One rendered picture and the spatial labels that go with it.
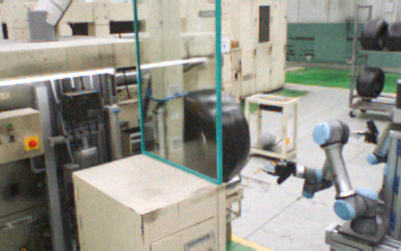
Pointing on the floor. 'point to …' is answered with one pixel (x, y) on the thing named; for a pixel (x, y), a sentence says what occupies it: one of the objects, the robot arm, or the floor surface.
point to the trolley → (375, 36)
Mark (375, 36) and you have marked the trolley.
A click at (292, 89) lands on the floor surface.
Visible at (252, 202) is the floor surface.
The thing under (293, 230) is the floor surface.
